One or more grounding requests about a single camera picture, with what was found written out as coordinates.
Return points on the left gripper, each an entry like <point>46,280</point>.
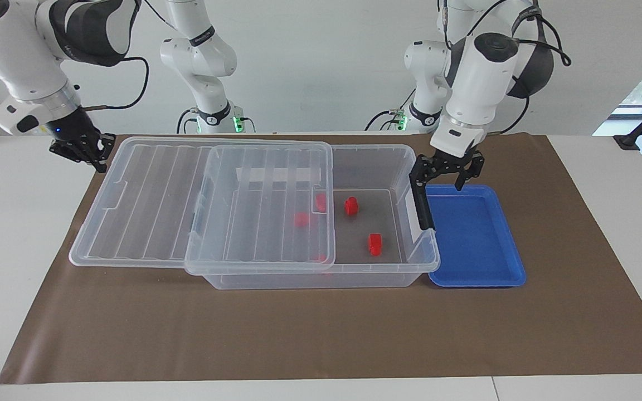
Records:
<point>455,159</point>

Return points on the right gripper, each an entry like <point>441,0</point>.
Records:
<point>73,128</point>

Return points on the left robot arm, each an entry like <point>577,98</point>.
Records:
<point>474,83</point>

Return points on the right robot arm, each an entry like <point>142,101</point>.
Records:
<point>20,61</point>

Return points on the clear plastic storage box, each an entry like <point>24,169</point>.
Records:
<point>365,223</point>

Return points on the red block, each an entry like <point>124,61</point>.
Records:
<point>301,219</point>
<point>375,244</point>
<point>321,202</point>
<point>351,206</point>

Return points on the clear plastic box lid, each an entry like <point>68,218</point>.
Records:
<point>198,206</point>

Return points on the blue plastic tray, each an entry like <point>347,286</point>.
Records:
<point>474,236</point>

